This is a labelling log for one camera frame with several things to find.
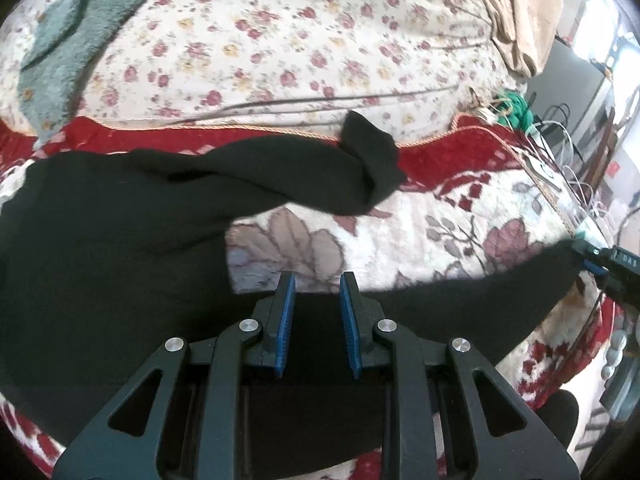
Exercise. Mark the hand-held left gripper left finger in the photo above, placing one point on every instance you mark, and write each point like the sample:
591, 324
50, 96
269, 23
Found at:
284, 327

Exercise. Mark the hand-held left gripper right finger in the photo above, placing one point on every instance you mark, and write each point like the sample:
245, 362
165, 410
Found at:
351, 327

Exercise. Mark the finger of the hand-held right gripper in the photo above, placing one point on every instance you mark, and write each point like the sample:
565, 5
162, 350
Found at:
592, 260

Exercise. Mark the black pants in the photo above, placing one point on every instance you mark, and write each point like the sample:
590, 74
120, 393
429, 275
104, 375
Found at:
115, 240

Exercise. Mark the red and white plush blanket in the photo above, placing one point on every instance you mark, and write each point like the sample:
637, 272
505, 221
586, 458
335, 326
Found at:
425, 220

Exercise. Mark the person's black trouser leg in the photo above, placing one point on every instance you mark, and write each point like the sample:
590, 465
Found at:
562, 420

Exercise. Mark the grey cabinet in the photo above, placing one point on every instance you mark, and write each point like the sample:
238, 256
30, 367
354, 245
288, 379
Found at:
570, 85

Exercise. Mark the beige cloth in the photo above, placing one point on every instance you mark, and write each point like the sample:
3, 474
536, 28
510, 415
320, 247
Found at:
525, 15

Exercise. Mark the cream floral bed sheet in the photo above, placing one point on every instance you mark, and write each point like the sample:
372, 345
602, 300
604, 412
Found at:
280, 35

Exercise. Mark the green fleece garment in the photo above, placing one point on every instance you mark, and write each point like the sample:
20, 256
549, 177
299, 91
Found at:
60, 35

